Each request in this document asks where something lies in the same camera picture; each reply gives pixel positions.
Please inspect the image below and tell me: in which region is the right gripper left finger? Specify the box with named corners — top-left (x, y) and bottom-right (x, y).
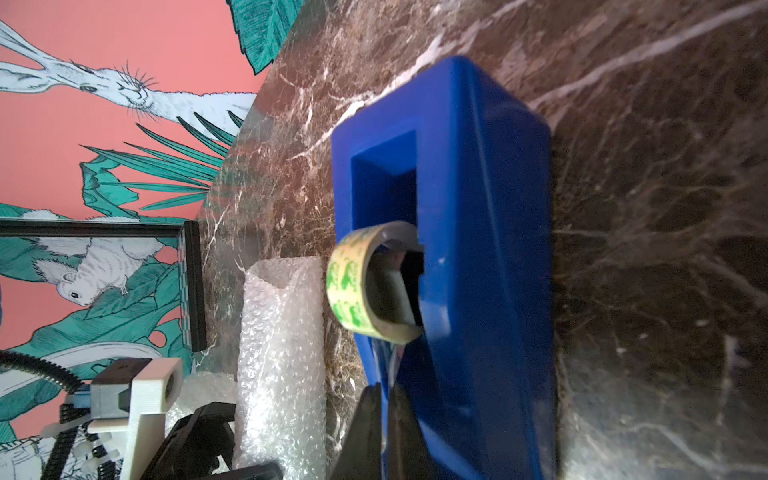
top-left (329, 384), bottom-right (382, 480)

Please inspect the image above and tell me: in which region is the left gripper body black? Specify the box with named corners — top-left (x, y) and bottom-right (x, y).
top-left (141, 402), bottom-right (283, 480)

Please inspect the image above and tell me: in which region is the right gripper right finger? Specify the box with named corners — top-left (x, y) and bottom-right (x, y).
top-left (387, 384), bottom-right (438, 480)

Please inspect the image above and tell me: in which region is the bubble wrap pile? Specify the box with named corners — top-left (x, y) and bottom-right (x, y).
top-left (234, 257), bottom-right (326, 479)

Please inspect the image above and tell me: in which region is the green clear tape roll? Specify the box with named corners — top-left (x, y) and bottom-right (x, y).
top-left (326, 221), bottom-right (424, 345)

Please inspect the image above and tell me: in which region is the blue tape dispenser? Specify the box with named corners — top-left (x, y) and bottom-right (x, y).
top-left (331, 56), bottom-right (556, 479)

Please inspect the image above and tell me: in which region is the left black frame post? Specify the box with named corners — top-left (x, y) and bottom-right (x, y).
top-left (1, 219), bottom-right (194, 238)

